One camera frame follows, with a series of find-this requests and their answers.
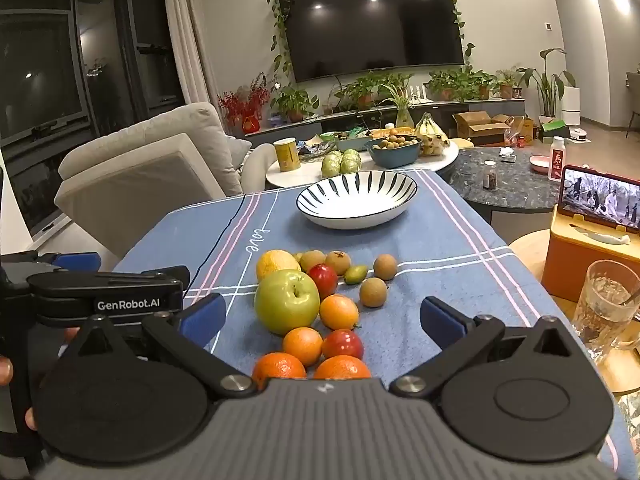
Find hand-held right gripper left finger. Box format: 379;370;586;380
57;292;257;394

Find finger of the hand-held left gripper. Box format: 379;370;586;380
142;266;191;294
0;251;101;281

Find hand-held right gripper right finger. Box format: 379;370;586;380
390;296;584;397

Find brown kiwi fruit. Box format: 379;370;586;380
299;250;327;274
359;277;389;308
325;250;352;276
373;254;399;281

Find large green apple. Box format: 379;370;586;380
254;269;321;336

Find deep orange tangerine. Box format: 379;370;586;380
313;355;374;381
251;353;307;392

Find yellow lemon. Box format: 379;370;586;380
256;249;302;283

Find small red apple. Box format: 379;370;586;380
322;329;365;361
307;263;339;299

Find small orange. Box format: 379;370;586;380
282;327;324;367
319;294;360;331

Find striped white ceramic bowl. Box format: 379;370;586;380
296;171;418;230

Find person's left hand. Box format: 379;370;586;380
0;327;81;432

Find blue plaid tablecloth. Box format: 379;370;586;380
112;170;640;480

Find beige sofa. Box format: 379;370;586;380
54;102;277;257

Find round wooden side table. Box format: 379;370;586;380
507;228;640;397

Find orange storage box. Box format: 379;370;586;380
542;204;640;304

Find dark marble round table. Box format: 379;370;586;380
449;147;568;227

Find glass mug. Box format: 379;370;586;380
571;259;640;364

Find yellow can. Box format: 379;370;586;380
273;138;301;173

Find white round coffee table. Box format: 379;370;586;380
265;135;459;192

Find dark teal basin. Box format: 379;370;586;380
364;135;423;169

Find dark window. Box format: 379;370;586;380
0;0;187;241

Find pile of brown longans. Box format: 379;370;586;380
372;134;417;151

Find tray of green apples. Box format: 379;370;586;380
320;149;362;179

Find red berry branch decoration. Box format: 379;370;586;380
217;74;272;134

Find silver foil packets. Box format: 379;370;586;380
297;142;337;162

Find bunch of bananas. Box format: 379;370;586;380
414;112;451;157

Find orange basket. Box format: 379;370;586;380
370;127;416;141

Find dark television cabinet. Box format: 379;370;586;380
244;97;527;152

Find open cardboard box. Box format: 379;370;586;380
452;111;516;147

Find white bottle red label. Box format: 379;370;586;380
548;135;567;182

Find light teal basket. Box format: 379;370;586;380
332;132;374;152

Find red-cased phone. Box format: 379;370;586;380
559;163;640;234

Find glass vase with plant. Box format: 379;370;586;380
385;82;417;129

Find potted green plant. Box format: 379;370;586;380
272;86;319;124
334;72;381;112
376;72;414;98
426;67;469;102
465;70;497;101
495;67;522;100

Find green box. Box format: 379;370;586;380
539;120;571;144

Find beige curtain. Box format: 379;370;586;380
161;0;222;113

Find white air purifier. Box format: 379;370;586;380
559;85;582;126

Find tall large-leaf plant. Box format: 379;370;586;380
517;48;577;119

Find thin black cable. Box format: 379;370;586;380
182;194;249;306

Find wall television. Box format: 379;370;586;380
286;0;466;84

